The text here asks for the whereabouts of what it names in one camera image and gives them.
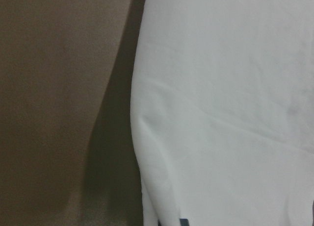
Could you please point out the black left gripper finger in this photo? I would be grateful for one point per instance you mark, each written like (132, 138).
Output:
(184, 222)

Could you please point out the white long-sleeve printed shirt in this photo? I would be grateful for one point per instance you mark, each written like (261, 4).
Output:
(222, 112)

